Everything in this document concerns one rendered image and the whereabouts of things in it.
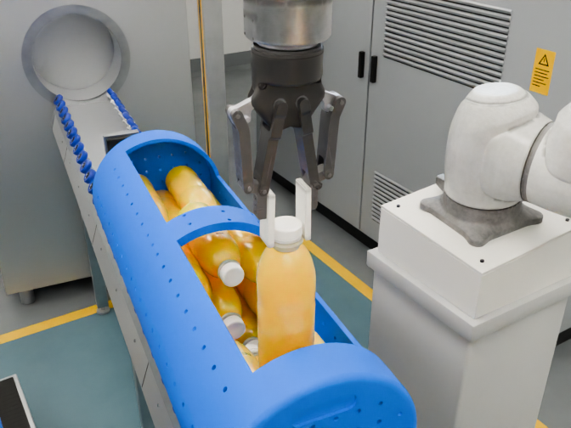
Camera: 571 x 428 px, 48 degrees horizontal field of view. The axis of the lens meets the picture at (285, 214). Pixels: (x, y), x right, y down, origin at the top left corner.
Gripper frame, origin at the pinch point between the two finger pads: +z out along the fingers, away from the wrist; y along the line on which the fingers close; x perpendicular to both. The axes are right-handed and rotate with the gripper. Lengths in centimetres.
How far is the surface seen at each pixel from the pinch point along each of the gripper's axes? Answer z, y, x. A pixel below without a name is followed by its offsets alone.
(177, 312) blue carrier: 21.1, 11.0, -13.8
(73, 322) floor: 141, 23, -180
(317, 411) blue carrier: 20.5, 0.6, 11.7
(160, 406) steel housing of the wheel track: 52, 13, -27
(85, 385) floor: 141, 24, -138
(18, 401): 126, 46, -122
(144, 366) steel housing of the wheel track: 52, 13, -39
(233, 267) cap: 22.4, -0.8, -23.7
